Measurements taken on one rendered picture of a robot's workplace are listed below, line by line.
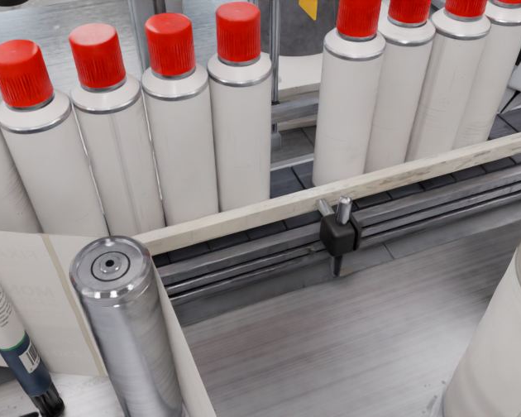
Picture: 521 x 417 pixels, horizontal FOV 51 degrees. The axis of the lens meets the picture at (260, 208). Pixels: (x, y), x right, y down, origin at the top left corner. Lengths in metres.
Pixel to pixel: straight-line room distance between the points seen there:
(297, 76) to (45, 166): 0.38
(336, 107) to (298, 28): 0.27
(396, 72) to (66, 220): 0.30
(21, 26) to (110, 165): 0.63
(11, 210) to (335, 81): 0.28
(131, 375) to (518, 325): 0.20
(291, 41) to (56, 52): 0.39
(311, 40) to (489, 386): 0.53
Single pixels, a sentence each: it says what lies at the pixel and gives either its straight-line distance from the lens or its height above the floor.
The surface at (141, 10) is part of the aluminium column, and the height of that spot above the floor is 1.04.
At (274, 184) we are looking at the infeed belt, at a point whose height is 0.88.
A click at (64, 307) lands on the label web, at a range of 0.34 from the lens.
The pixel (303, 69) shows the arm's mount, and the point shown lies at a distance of 0.73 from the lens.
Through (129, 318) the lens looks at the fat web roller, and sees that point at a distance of 0.27.
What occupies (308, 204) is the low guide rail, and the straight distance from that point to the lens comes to 0.51.
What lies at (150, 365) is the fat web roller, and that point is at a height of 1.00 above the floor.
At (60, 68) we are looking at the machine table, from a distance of 0.90.
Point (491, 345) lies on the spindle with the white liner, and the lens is 0.32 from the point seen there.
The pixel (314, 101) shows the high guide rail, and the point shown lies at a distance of 0.55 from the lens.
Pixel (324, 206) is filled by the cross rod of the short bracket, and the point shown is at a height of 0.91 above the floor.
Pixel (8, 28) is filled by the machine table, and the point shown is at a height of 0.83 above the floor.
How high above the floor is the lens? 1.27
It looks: 45 degrees down
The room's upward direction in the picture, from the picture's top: straight up
